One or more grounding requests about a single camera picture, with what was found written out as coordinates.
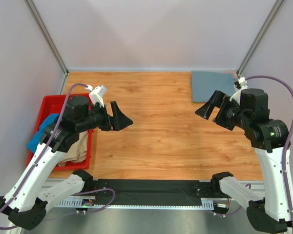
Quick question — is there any red plastic bin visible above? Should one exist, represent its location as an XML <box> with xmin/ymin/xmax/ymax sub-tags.
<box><xmin>27</xmin><ymin>95</ymin><xmax>93</xmax><ymax>171</ymax></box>

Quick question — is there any bright blue t shirt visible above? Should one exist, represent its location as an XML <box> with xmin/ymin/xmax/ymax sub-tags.
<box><xmin>26</xmin><ymin>114</ymin><xmax>59</xmax><ymax>154</ymax></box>

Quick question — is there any beige t shirt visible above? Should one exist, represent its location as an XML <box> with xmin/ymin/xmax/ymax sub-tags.
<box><xmin>57</xmin><ymin>132</ymin><xmax>88</xmax><ymax>167</ymax></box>

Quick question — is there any grey blue t shirt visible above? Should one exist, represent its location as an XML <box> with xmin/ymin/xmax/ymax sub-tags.
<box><xmin>190</xmin><ymin>71</ymin><xmax>235</xmax><ymax>103</ymax></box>

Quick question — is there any purple cable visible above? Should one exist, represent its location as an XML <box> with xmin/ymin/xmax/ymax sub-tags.
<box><xmin>213</xmin><ymin>75</ymin><xmax>293</xmax><ymax>234</ymax></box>
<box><xmin>0</xmin><ymin>83</ymin><xmax>117</xmax><ymax>231</ymax></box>

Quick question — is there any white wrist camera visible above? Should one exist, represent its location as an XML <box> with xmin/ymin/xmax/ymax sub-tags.
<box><xmin>86</xmin><ymin>85</ymin><xmax>107</xmax><ymax>107</ymax></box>
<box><xmin>230</xmin><ymin>77</ymin><xmax>248</xmax><ymax>104</ymax></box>

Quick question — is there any right aluminium frame post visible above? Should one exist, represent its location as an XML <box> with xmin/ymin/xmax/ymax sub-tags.
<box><xmin>236</xmin><ymin>0</ymin><xmax>286</xmax><ymax>77</ymax></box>

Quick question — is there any left aluminium frame post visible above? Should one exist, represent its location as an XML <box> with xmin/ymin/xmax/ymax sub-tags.
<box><xmin>24</xmin><ymin>0</ymin><xmax>69</xmax><ymax>75</ymax></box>

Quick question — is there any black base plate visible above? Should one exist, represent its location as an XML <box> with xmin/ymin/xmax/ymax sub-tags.
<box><xmin>89</xmin><ymin>179</ymin><xmax>229</xmax><ymax>200</ymax></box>

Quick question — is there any folded pink t shirt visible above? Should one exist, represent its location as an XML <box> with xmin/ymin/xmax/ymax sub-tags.
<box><xmin>224</xmin><ymin>71</ymin><xmax>237</xmax><ymax>78</ymax></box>

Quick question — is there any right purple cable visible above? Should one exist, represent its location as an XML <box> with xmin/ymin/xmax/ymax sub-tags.
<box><xmin>213</xmin><ymin>75</ymin><xmax>293</xmax><ymax>234</ymax></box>

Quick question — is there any slotted cable duct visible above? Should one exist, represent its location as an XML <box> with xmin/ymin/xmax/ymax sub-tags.
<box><xmin>56</xmin><ymin>196</ymin><xmax>214</xmax><ymax>211</ymax></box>

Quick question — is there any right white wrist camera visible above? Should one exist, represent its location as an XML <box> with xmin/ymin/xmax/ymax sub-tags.
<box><xmin>230</xmin><ymin>77</ymin><xmax>248</xmax><ymax>104</ymax></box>

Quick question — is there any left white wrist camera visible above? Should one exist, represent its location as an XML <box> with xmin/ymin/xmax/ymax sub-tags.
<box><xmin>86</xmin><ymin>85</ymin><xmax>107</xmax><ymax>107</ymax></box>

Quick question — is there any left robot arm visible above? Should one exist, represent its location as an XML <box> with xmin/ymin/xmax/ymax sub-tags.
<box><xmin>0</xmin><ymin>96</ymin><xmax>133</xmax><ymax>230</ymax></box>

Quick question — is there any aluminium frame post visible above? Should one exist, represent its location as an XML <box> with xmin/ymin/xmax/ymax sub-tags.
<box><xmin>236</xmin><ymin>0</ymin><xmax>286</xmax><ymax>77</ymax></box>
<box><xmin>24</xmin><ymin>0</ymin><xmax>69</xmax><ymax>75</ymax></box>

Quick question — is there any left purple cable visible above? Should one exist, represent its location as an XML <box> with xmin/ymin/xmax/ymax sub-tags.
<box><xmin>0</xmin><ymin>83</ymin><xmax>117</xmax><ymax>231</ymax></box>

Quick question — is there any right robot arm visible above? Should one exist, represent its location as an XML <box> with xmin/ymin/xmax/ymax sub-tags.
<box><xmin>195</xmin><ymin>88</ymin><xmax>293</xmax><ymax>234</ymax></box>

